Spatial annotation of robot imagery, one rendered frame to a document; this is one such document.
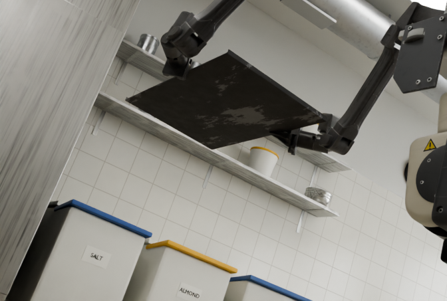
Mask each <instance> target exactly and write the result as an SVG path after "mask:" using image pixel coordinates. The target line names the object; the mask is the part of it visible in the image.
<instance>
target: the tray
mask: <svg viewBox="0 0 447 301"><path fill-rule="evenodd" d="M125 101H127V102H129V103H130V104H132V105H134V106H135V107H137V108H139V109H141V110H143V111H145V112H146V113H148V114H149V115H151V116H153V117H155V118H157V119H159V120H160V121H162V122H163V123H165V124H167V125H169V126H171V127H173V128H174V129H176V130H178V131H179V132H182V133H183V134H185V135H187V136H188V137H190V138H192V139H193V140H196V141H197V142H199V143H201V144H202V145H204V146H206V147H207V148H210V149H211V150H214V149H217V148H222V147H226V146H230V145H234V144H238V143H241V142H246V141H249V140H254V139H257V138H262V137H266V136H271V135H270V134H269V132H280V133H282V132H287V131H290V130H295V129H298V128H303V127H306V126H311V125H315V124H320V123H323V122H326V121H327V117H326V116H325V115H324V114H322V113H320V112H319V111H318V110H316V109H315V108H314V107H312V106H310V105H309V104H308V103H306V102H305V101H303V100H302V99H300V98H299V97H298V96H296V95H294V94H293V93H292V92H290V91H289V90H288V89H286V88H284V87H283V86H282V85H280V84H279V83H277V82H276V81H274V80H273V79H272V78H270V77H268V76H267V75H266V74H264V73H263V72H262V71H260V70H258V69H257V68H256V67H254V66H253V65H251V64H250V63H248V62H247V61H246V60H244V59H242V58H241V57H240V56H238V55H237V54H235V53H234V52H232V51H231V50H229V49H228V52H227V53H225V54H223V55H220V56H218V57H216V58H214V59H211V60H209V61H207V62H205V63H203V64H201V65H199V66H197V67H194V68H192V69H190V71H189V73H188V76H187V77H186V79H185V80H180V79H179V78H177V77H173V78H171V79H168V80H166V81H164V82H162V83H159V84H157V85H155V86H153V87H151V88H149V89H147V90H145V91H142V92H140V93H138V94H136V95H133V96H131V97H129V98H128V97H126V99H125Z"/></svg>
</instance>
